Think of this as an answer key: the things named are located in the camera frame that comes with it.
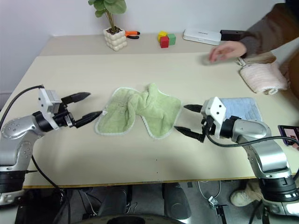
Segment dark grey rounded shape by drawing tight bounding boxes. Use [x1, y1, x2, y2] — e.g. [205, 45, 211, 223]
[163, 182, 193, 220]

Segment red cube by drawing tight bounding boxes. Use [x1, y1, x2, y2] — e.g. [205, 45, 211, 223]
[159, 36, 170, 49]

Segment white floor cable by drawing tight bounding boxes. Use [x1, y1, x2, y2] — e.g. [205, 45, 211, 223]
[198, 180, 222, 202]

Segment white shoe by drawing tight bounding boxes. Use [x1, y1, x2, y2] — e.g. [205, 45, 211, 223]
[229, 183, 265, 207]

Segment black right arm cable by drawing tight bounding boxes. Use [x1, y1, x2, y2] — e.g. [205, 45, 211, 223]
[205, 130, 299, 148]

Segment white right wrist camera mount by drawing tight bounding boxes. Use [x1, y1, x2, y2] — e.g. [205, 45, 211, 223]
[201, 96, 228, 139]

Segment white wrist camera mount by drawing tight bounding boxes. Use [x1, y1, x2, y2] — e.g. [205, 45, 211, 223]
[37, 87, 62, 130]
[201, 96, 228, 139]

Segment light blue towel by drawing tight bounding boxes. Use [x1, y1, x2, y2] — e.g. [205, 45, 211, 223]
[219, 97, 263, 122]

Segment flat white box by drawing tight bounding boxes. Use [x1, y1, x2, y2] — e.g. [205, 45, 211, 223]
[182, 28, 222, 46]

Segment pink towel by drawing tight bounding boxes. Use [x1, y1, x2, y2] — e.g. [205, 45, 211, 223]
[238, 62, 289, 95]

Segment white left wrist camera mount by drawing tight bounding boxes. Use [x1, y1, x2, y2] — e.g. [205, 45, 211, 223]
[37, 87, 62, 130]

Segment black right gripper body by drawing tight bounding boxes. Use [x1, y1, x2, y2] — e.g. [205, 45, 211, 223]
[200, 115, 216, 143]

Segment orange black pliers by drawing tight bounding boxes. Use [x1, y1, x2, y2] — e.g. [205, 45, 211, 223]
[124, 30, 142, 40]

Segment person's bare hand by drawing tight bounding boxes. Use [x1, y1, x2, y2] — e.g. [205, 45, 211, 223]
[208, 40, 248, 63]

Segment long black box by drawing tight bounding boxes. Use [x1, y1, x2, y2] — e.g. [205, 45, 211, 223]
[220, 29, 249, 42]

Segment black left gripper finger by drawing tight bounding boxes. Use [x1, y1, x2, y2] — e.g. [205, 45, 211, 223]
[74, 111, 104, 129]
[61, 92, 92, 105]

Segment potted plant white bubble pot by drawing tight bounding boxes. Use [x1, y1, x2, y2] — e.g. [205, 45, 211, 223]
[87, 0, 128, 52]

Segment yellow cube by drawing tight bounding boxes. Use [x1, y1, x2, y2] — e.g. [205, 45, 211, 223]
[157, 30, 168, 43]

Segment green towel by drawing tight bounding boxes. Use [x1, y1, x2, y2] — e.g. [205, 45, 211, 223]
[94, 82, 183, 140]

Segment dark smartphone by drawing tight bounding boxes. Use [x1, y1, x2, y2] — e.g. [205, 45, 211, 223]
[278, 125, 299, 148]

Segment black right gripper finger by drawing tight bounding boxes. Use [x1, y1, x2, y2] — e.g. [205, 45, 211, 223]
[174, 126, 202, 141]
[183, 104, 203, 113]

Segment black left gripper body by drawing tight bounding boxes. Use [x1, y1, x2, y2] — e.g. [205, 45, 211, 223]
[52, 102, 77, 129]

